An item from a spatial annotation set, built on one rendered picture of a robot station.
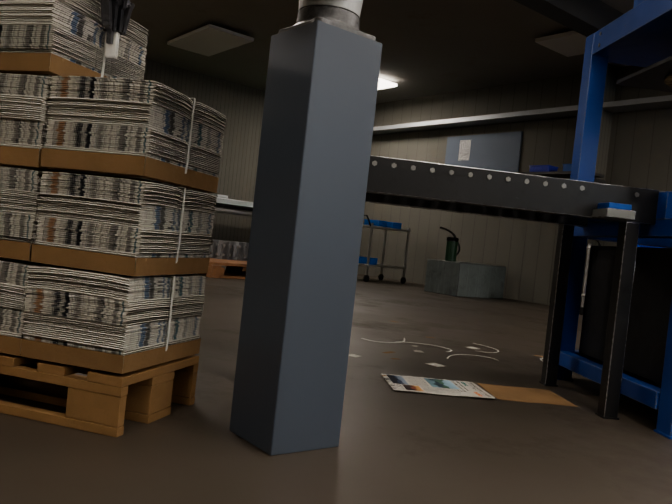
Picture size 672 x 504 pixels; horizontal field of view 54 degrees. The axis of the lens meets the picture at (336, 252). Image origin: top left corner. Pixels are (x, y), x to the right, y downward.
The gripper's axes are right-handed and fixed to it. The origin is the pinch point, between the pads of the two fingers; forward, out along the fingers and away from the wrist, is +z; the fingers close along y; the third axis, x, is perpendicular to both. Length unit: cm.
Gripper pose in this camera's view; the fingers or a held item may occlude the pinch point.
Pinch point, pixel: (112, 45)
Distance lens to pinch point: 193.0
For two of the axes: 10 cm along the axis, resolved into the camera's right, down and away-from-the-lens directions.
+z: -1.1, 9.9, 0.1
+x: 9.6, 1.1, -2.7
